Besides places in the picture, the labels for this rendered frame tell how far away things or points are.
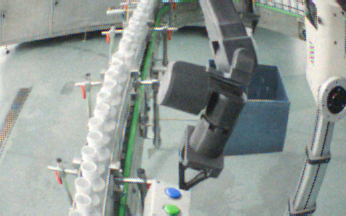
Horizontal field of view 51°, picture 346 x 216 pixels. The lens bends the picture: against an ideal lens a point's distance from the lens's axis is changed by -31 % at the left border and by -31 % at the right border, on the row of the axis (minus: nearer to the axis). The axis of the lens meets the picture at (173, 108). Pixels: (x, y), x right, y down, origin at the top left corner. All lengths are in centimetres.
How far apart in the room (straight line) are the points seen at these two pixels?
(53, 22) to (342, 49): 400
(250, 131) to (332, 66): 65
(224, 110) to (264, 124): 94
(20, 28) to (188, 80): 433
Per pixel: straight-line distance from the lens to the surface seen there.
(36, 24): 487
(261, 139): 171
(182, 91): 73
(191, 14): 264
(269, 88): 196
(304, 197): 149
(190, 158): 77
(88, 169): 97
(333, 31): 112
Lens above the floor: 172
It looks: 30 degrees down
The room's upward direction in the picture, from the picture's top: straight up
